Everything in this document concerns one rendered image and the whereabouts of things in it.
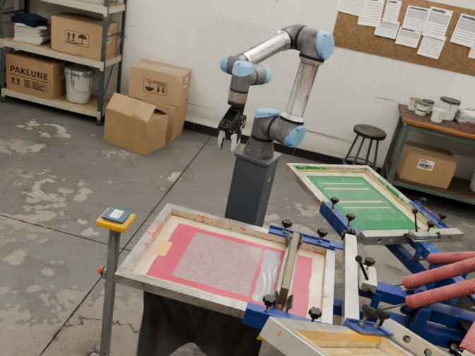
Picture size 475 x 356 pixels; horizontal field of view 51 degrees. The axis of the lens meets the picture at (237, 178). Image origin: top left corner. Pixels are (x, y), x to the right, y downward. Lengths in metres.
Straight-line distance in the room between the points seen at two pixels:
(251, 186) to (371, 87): 3.35
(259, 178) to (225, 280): 0.66
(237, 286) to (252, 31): 4.00
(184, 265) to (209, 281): 0.13
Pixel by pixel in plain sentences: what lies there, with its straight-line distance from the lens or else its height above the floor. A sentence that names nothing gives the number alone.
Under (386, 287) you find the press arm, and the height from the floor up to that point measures 1.04.
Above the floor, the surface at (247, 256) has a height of 0.96.
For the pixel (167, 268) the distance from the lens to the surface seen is 1.96.
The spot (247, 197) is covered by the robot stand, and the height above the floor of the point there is 0.99.
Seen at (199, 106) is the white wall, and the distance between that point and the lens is 5.89.
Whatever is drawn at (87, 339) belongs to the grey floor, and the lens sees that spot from 3.03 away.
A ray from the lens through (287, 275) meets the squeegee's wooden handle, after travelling 1.87.
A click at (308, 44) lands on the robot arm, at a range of 2.25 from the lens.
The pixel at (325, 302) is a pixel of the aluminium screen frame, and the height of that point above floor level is 0.99.
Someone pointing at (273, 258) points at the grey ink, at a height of 0.96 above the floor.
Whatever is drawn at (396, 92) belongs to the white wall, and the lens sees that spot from 5.64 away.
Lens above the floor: 2.12
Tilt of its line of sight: 25 degrees down
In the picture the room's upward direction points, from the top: 11 degrees clockwise
